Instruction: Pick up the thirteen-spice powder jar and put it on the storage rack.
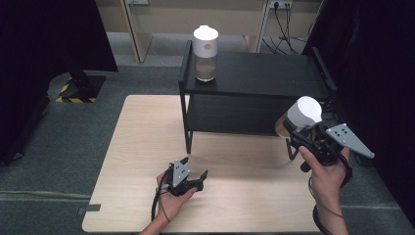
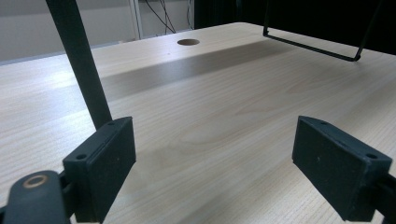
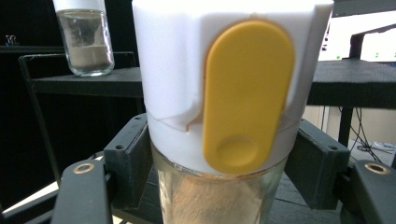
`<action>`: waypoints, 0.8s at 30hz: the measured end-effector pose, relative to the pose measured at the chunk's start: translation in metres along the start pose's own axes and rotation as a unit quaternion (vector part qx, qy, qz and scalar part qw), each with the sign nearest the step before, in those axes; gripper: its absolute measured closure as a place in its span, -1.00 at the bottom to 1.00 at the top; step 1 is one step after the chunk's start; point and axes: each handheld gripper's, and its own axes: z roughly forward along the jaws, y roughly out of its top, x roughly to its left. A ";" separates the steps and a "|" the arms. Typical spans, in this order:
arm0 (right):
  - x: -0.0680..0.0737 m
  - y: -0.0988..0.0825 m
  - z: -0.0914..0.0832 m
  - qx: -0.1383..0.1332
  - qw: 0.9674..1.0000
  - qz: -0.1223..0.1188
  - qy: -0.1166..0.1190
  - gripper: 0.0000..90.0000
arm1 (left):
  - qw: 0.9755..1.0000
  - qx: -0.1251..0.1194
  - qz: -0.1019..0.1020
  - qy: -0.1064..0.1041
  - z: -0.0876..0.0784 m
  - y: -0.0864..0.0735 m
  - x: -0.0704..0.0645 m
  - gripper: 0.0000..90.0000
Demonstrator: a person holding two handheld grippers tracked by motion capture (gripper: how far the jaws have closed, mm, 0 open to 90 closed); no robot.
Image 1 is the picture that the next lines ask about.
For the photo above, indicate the person's right hand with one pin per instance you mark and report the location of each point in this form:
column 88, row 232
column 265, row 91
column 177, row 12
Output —
column 326, row 182

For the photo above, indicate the grey floor tape strip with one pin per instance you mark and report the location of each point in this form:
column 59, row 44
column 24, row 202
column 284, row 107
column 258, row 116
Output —
column 89, row 209

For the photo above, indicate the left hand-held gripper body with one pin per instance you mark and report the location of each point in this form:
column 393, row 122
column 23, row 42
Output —
column 181, row 178

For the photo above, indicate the white wall power socket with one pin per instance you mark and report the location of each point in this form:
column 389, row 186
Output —
column 280, row 4

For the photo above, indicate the beige wooden desk frame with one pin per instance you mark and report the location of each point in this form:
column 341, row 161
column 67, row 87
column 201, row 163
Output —
column 163, row 16

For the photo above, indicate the black two-tier shelf rack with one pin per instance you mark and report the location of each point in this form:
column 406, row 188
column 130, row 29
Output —
column 261, row 75

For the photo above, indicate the black curtain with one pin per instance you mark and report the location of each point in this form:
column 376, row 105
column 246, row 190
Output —
column 381, row 81
column 39, row 49

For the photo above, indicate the black stand base striped tape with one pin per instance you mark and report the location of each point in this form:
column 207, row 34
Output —
column 83, row 88

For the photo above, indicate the person's left hand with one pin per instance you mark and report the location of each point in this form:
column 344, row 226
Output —
column 174, row 204

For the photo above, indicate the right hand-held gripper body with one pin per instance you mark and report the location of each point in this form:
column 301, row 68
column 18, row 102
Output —
column 326, row 142

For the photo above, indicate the white-lidded glass spice jar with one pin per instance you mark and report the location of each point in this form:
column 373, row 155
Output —
column 305, row 112
column 205, row 52

